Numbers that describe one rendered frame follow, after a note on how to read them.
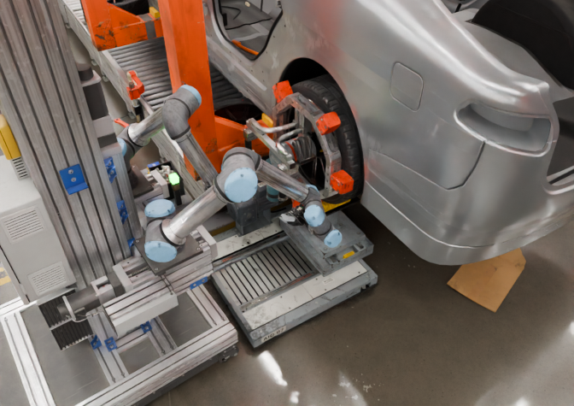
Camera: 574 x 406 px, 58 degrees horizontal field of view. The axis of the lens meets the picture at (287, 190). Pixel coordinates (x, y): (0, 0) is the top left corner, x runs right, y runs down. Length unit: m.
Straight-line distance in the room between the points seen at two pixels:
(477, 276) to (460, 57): 1.79
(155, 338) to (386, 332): 1.22
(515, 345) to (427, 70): 1.74
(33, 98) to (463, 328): 2.38
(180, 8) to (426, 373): 2.14
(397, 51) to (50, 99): 1.22
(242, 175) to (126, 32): 3.00
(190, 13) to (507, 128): 1.47
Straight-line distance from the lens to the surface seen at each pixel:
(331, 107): 2.46
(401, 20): 2.02
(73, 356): 2.81
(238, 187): 1.81
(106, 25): 4.57
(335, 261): 3.04
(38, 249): 2.15
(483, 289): 3.30
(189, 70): 2.66
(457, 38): 1.91
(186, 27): 2.57
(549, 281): 3.52
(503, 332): 3.17
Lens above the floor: 2.44
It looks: 41 degrees down
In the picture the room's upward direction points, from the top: straight up
